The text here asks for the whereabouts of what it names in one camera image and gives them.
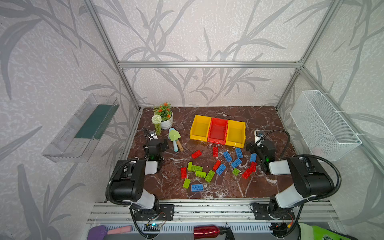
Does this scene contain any green brick toothed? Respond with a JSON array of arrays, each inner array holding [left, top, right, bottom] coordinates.
[[195, 171, 207, 179]]

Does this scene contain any white wire basket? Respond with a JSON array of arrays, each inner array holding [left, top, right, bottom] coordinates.
[[290, 90, 362, 162]]

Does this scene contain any clear plastic wall shelf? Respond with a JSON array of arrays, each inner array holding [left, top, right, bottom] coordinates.
[[42, 94, 120, 163]]

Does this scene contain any potted plant white pot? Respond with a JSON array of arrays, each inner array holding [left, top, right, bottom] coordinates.
[[151, 103, 173, 136]]

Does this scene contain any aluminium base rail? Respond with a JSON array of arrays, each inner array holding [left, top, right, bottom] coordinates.
[[87, 198, 341, 224]]

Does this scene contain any green brick lower left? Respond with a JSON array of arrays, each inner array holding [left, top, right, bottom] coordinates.
[[183, 179, 191, 189]]

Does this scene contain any green white object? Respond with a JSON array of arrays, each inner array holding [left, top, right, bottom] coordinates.
[[299, 223, 357, 240]]

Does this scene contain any green brick diagonal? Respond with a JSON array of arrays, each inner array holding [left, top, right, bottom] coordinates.
[[205, 170, 215, 183]]

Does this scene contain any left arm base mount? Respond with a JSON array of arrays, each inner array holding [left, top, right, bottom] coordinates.
[[132, 204, 175, 221]]

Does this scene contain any yellow bin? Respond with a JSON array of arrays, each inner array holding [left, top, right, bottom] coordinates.
[[190, 115, 212, 142], [226, 120, 246, 149]]

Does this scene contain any left yellow bin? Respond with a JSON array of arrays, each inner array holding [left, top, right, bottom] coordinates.
[[190, 115, 212, 142]]

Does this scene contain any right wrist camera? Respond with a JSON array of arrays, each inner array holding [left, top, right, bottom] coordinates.
[[254, 130, 265, 146]]

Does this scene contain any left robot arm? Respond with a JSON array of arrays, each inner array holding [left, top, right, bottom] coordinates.
[[105, 139, 169, 215]]

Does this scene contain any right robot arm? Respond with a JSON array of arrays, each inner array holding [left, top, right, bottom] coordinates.
[[246, 140, 342, 214]]

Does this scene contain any purple tool pink handle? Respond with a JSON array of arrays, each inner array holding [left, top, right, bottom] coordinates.
[[87, 225, 133, 240]]

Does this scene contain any green brick upright small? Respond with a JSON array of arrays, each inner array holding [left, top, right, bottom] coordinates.
[[188, 162, 193, 172]]

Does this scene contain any red bin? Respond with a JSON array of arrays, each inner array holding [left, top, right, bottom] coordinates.
[[208, 118, 229, 145]]

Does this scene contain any green brick wide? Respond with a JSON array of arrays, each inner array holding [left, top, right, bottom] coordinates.
[[192, 165, 203, 172]]

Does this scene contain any red metal bottle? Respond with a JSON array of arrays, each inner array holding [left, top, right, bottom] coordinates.
[[193, 225, 228, 240]]

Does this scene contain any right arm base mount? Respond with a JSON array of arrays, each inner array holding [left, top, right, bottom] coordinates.
[[250, 202, 296, 221]]

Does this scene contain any blue brick front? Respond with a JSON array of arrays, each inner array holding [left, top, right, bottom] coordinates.
[[191, 184, 204, 192]]

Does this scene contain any electronics board with led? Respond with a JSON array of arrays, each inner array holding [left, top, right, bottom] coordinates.
[[144, 223, 163, 232]]

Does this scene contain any light blue garden trowel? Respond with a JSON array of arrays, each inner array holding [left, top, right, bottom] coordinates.
[[168, 128, 179, 152]]

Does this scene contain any right yellow bin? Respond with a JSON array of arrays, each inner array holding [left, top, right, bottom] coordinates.
[[226, 120, 246, 149]]

